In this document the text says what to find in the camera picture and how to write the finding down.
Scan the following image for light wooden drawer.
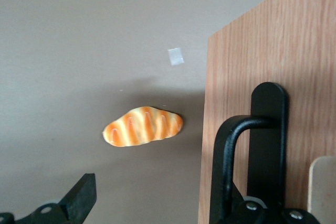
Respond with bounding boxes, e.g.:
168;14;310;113
197;0;336;224

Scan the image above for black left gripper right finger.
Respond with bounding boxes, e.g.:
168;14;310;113
228;182;321;224

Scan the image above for orange striped toy bread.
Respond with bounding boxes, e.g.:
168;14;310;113
102;106;184;148

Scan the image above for small clear tape piece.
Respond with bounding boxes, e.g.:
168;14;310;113
167;47;185;66

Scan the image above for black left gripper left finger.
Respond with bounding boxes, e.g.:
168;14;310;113
0;173;97;224

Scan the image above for black metal drawer handle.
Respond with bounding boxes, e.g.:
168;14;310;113
209;82;288;224

